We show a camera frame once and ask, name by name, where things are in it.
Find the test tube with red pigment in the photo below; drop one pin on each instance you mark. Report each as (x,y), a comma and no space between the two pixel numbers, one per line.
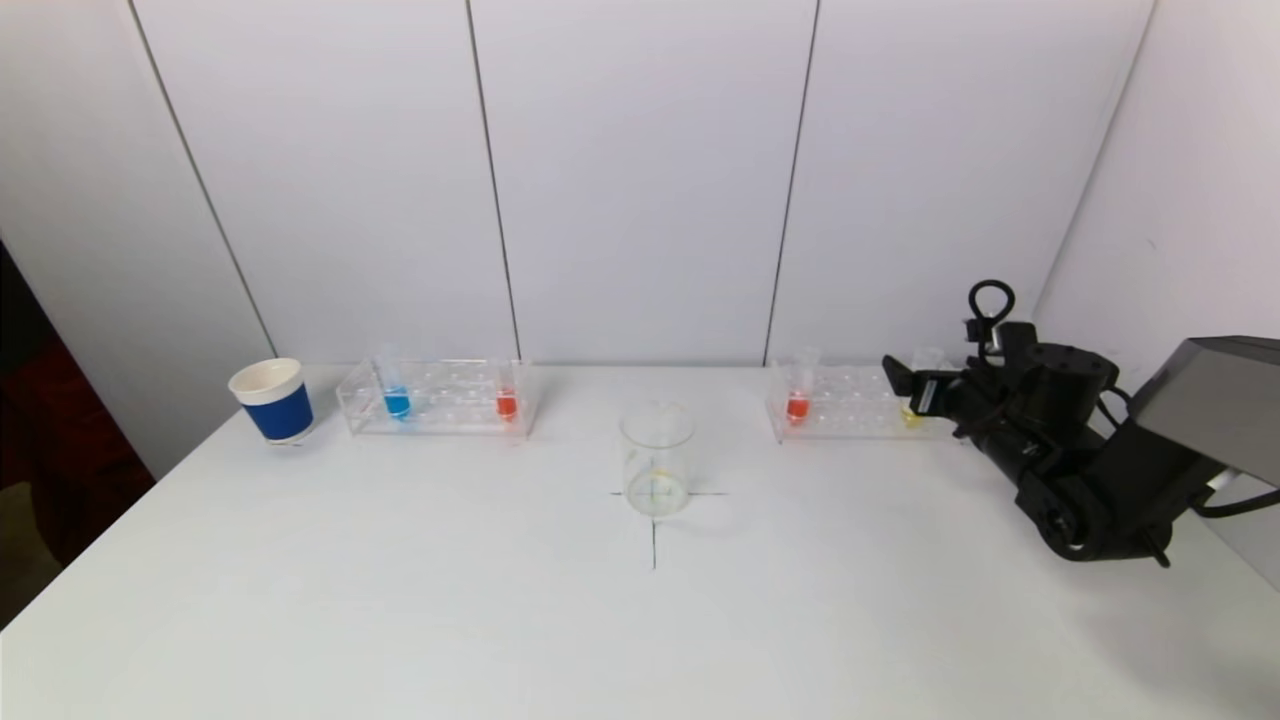
(797,407)
(506,405)

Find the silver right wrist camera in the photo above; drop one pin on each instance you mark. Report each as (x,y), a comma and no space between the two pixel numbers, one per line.
(978,332)

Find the clear glass beaker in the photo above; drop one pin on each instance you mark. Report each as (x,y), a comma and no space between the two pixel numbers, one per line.
(657,470)

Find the clear acrylic test tube rack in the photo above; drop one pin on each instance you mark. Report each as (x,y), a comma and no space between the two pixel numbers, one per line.
(450,405)
(850,405)

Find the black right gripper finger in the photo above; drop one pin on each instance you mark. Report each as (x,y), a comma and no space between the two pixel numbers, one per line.
(900,375)

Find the test tube with yellow pigment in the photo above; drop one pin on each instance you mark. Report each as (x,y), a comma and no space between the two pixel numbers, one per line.
(927,360)

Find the blue and white paper cup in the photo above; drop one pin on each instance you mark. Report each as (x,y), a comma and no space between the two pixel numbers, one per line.
(280,412)

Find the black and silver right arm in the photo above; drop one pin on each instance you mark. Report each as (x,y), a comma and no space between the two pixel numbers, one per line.
(1080,500)

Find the test tube with blue pigment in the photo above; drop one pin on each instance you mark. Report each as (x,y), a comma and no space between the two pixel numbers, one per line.
(397,403)

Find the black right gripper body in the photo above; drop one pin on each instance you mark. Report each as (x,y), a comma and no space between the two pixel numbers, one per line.
(927,395)

